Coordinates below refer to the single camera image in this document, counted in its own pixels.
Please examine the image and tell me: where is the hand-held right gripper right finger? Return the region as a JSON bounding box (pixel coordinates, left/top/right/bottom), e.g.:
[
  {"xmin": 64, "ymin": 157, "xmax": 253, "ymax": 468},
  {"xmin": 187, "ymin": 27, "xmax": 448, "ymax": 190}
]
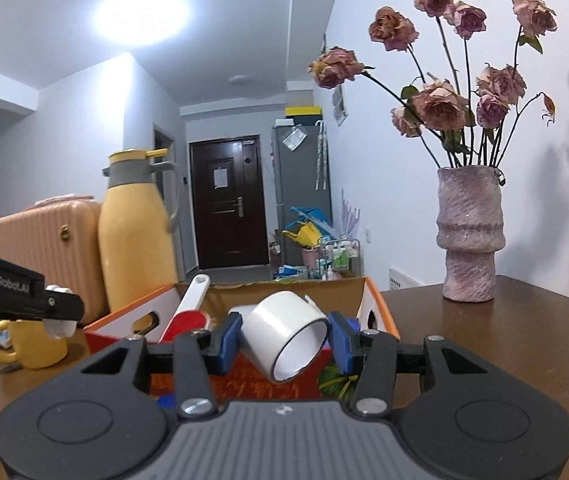
[{"xmin": 327, "ymin": 311, "xmax": 490, "ymax": 421}]

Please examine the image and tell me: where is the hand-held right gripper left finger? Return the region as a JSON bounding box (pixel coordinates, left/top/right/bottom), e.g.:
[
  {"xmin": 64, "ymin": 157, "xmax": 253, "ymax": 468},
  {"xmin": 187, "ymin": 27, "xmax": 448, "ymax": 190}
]
[{"xmin": 77, "ymin": 312, "xmax": 243, "ymax": 421}]

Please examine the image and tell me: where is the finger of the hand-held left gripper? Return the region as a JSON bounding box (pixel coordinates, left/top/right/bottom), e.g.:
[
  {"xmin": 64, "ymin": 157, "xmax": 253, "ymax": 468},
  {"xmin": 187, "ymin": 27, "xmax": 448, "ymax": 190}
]
[{"xmin": 42, "ymin": 290, "xmax": 86, "ymax": 324}]

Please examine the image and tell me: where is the red cardboard box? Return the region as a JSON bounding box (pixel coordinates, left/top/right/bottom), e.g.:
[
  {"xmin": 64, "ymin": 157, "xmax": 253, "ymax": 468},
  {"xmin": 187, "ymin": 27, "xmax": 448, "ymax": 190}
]
[{"xmin": 83, "ymin": 275, "xmax": 401, "ymax": 404}]

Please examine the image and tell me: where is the large white cap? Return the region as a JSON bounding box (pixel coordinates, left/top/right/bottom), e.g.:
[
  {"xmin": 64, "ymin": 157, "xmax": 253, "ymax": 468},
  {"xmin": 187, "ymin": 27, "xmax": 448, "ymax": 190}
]
[{"xmin": 240, "ymin": 291, "xmax": 331, "ymax": 384}]

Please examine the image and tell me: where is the red brush with white handle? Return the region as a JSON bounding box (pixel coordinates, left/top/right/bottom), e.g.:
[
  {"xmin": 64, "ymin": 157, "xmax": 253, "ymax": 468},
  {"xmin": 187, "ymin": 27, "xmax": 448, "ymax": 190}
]
[{"xmin": 157, "ymin": 274, "xmax": 212, "ymax": 344}]

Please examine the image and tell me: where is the yellow mug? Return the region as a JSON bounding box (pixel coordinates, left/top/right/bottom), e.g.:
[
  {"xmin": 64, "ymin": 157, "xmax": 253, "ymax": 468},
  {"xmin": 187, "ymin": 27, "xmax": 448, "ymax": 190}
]
[{"xmin": 0, "ymin": 319, "xmax": 70, "ymax": 371}]

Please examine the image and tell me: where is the pink ribbed suitcase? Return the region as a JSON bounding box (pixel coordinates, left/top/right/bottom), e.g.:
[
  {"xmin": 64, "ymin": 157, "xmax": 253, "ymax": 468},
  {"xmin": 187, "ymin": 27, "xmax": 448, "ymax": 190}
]
[{"xmin": 0, "ymin": 194, "xmax": 110, "ymax": 326}]

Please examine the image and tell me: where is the yellow thermos jug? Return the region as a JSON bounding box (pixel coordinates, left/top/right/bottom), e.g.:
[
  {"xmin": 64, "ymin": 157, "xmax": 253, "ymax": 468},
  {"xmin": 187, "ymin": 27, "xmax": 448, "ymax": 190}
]
[{"xmin": 98, "ymin": 148, "xmax": 182, "ymax": 314}]

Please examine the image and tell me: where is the yellow watering can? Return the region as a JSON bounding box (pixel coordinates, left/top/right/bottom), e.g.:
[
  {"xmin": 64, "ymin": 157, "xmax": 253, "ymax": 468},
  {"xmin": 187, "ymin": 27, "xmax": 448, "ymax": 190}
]
[{"xmin": 282, "ymin": 224, "xmax": 327, "ymax": 250}]

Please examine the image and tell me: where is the dark entrance door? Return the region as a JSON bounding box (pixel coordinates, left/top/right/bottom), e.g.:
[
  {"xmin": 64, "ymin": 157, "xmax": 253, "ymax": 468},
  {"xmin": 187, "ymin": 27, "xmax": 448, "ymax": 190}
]
[{"xmin": 188, "ymin": 135, "xmax": 272, "ymax": 271}]

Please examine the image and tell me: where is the purple feather decoration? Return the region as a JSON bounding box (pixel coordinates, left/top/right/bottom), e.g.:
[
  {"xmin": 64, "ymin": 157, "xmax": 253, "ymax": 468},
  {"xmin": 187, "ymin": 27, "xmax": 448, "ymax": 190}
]
[{"xmin": 339, "ymin": 190, "xmax": 363, "ymax": 236}]

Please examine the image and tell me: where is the grey refrigerator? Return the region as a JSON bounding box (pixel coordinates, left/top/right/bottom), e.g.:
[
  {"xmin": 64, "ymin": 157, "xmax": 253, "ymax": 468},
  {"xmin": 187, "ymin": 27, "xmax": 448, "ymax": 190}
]
[{"xmin": 270, "ymin": 119, "xmax": 333, "ymax": 281}]

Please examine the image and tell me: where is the pink textured vase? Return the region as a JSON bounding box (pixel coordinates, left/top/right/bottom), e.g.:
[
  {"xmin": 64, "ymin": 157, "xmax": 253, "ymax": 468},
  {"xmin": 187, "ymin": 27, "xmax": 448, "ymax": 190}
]
[{"xmin": 437, "ymin": 166, "xmax": 507, "ymax": 304}]

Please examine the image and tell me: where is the hanging folded umbrella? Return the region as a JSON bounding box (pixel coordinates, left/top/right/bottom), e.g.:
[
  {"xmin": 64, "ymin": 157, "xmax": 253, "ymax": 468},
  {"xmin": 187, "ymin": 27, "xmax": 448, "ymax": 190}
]
[{"xmin": 315, "ymin": 120, "xmax": 330, "ymax": 192}]

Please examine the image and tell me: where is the clear plastic bag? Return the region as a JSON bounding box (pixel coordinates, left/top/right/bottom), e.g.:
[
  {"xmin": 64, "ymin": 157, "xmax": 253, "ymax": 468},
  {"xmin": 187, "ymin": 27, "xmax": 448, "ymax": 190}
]
[{"xmin": 283, "ymin": 127, "xmax": 311, "ymax": 152}]

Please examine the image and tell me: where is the yellow box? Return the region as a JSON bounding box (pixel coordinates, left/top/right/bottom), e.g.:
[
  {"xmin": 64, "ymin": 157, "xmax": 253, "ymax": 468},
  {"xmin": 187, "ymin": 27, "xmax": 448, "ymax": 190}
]
[{"xmin": 284, "ymin": 106, "xmax": 325, "ymax": 120}]

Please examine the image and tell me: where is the bunch of dried roses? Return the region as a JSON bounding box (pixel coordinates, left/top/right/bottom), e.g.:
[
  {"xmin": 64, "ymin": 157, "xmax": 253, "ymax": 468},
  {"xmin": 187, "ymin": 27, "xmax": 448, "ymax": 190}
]
[{"xmin": 309, "ymin": 0, "xmax": 558, "ymax": 170}]

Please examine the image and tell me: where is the bright ceiling light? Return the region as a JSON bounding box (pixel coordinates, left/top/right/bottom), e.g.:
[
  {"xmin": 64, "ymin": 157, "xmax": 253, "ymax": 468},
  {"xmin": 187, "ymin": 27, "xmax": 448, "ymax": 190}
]
[{"xmin": 94, "ymin": 0, "xmax": 191, "ymax": 47}]

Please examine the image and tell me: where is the black wire storage cart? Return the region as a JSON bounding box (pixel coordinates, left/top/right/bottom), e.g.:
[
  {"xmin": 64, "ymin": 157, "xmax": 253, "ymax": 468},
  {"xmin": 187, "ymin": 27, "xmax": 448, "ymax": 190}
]
[{"xmin": 319, "ymin": 240, "xmax": 361, "ymax": 281}]

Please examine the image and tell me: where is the blue plastic frame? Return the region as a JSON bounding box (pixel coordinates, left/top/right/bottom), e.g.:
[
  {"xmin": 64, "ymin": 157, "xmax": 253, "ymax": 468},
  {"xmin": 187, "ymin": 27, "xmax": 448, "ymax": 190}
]
[{"xmin": 289, "ymin": 205, "xmax": 338, "ymax": 234}]

